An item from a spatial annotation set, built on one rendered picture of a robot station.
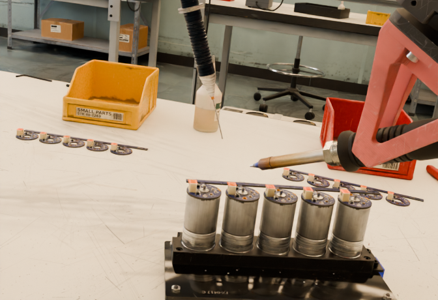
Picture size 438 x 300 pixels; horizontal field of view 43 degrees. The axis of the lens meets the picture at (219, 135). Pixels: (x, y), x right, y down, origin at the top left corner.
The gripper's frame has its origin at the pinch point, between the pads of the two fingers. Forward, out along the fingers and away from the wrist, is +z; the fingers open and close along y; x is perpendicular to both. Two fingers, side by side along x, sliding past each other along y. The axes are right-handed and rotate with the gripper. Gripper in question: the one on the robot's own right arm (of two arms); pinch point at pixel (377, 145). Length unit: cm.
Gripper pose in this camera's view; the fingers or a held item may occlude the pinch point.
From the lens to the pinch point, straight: 33.0
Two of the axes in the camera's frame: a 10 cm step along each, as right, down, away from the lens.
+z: -4.8, 6.9, 5.5
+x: 6.2, 7.1, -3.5
